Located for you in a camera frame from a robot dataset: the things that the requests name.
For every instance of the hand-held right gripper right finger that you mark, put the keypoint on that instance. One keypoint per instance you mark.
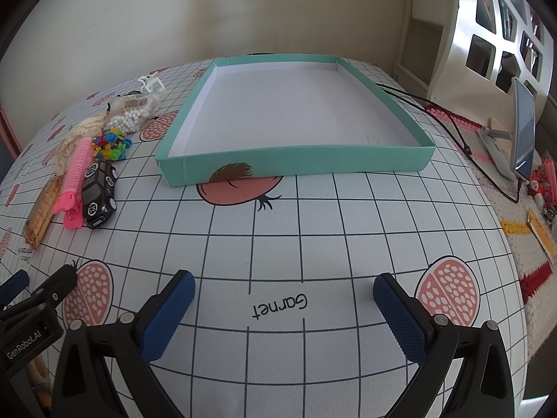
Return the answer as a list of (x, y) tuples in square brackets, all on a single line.
[(400, 318)]

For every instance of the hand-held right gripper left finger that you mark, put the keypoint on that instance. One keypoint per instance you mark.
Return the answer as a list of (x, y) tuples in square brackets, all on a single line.
[(167, 318)]

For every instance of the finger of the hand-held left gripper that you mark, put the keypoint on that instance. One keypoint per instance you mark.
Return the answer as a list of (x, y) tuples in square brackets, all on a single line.
[(14, 284), (54, 285)]

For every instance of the tan biscuit snack packet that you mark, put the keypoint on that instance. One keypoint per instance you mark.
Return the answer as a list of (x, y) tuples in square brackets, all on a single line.
[(41, 209)]

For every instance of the black toy car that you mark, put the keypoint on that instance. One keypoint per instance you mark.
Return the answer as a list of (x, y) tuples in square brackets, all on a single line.
[(98, 191)]

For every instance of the pink hair clip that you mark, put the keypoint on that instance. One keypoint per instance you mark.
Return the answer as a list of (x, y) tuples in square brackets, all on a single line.
[(76, 170)]

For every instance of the teal shallow cardboard box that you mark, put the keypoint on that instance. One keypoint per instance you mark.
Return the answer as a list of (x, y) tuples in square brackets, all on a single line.
[(283, 109)]

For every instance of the grid fruit printed tablecloth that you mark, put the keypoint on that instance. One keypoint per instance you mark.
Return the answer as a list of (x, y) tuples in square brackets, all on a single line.
[(304, 226)]

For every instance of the colourful crochet mat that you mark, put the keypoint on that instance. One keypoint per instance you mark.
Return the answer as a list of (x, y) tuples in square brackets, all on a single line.
[(513, 244)]

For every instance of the pink board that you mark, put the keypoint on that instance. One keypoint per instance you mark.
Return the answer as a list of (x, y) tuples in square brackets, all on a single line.
[(8, 135)]

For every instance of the bag of colourful plastic pegs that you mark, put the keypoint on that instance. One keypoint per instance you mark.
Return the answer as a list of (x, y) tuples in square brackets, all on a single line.
[(108, 141)]

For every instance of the yellow packet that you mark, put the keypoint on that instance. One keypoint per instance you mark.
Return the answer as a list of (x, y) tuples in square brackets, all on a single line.
[(541, 230)]

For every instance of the bag of cotton swabs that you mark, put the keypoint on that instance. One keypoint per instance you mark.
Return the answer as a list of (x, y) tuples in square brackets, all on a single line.
[(130, 115)]

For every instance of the grey phone stand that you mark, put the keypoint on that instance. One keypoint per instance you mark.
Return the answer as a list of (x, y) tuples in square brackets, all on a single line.
[(496, 148)]

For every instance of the pile of small colourful trinkets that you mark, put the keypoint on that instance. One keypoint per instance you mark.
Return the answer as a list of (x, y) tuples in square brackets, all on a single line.
[(541, 183)]

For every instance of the clear plastic hair claw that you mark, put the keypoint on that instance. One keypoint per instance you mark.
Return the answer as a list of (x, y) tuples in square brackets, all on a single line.
[(152, 83)]

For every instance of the smartphone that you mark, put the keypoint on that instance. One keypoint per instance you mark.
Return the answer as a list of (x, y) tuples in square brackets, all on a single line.
[(524, 126)]

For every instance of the white wooden shelf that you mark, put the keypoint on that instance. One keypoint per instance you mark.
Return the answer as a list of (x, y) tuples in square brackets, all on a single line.
[(461, 30)]

